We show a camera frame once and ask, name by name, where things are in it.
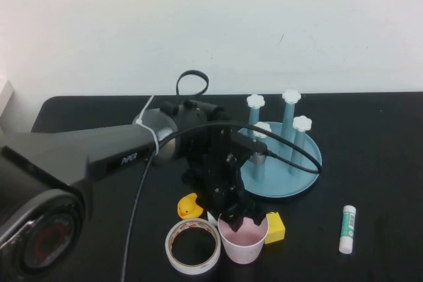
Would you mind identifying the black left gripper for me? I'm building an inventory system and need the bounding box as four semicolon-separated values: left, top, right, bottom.
180;122;268;233

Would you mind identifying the pink plastic cup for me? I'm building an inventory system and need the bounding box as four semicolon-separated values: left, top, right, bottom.
217;214;270;265

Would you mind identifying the blue four-peg cup stand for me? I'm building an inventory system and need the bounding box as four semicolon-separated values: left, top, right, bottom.
236;89;323;199

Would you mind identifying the yellow foam cube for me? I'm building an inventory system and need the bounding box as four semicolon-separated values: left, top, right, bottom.
264;211;286;245

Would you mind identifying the yellow rubber duck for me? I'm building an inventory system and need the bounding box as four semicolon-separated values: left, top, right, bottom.
177;192;205;220

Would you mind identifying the white tape roll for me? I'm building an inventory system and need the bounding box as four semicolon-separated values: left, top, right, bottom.
164;217;222;275

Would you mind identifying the green white glue stick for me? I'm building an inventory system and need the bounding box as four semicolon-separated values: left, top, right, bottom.
338;205;358;254

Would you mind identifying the white zip tie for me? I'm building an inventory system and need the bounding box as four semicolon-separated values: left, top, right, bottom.
134;94;161;157

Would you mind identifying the black looped cable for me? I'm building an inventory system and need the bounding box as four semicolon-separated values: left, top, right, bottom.
175;69;210;98

